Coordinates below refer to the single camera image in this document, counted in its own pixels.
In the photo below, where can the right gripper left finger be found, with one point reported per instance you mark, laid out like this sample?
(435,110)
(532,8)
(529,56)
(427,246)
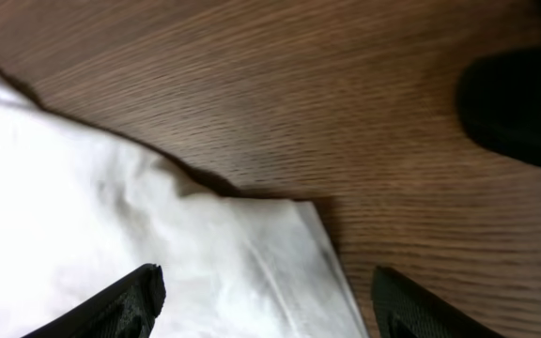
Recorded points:
(127,308)

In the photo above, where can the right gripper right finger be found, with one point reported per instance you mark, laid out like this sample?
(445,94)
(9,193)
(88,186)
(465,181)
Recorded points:
(404,309)

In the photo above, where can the white t-shirt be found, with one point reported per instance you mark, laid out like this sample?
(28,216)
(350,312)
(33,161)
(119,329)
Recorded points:
(82,207)

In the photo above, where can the black garment on right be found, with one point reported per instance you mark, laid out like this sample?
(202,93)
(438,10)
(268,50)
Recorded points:
(498,103)

